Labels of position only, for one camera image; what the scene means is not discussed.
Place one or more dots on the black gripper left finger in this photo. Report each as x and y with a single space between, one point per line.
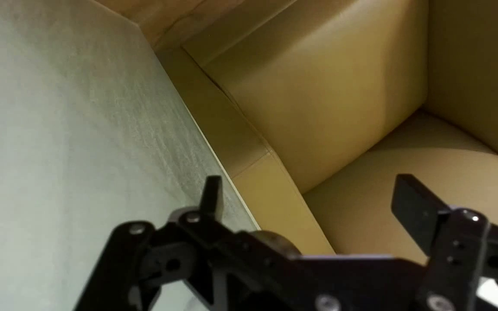
129 265

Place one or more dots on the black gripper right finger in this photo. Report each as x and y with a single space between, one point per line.
458 253

